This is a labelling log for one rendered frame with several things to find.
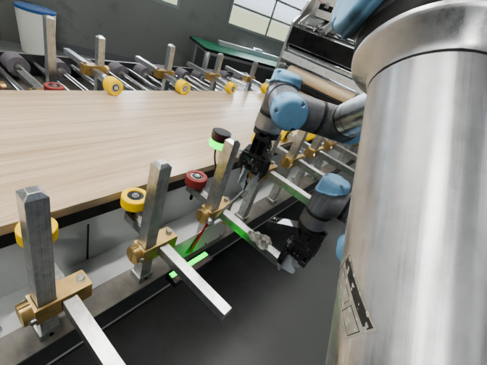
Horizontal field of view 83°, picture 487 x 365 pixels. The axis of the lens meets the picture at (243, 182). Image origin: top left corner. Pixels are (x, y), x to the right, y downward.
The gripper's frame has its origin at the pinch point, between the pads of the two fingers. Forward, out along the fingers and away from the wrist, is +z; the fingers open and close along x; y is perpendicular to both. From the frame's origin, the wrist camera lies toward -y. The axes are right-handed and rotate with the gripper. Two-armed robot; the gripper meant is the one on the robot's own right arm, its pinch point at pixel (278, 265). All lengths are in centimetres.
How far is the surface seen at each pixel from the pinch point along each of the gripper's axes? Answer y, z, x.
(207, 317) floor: -23, 83, 18
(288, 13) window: -340, -82, 506
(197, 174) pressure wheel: -41.9, -8.6, 0.2
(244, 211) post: -27.5, 7.0, 19.1
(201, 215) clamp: -28.8, -2.5, -8.3
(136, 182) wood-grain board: -48, -8, -21
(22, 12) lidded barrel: -468, 31, 86
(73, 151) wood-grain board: -70, -8, -29
